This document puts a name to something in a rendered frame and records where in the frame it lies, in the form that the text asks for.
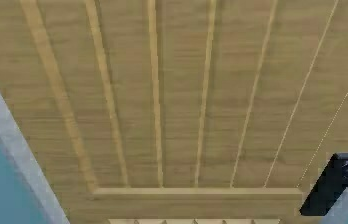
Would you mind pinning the light wooden panelled door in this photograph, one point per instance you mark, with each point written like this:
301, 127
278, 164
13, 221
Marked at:
182, 100

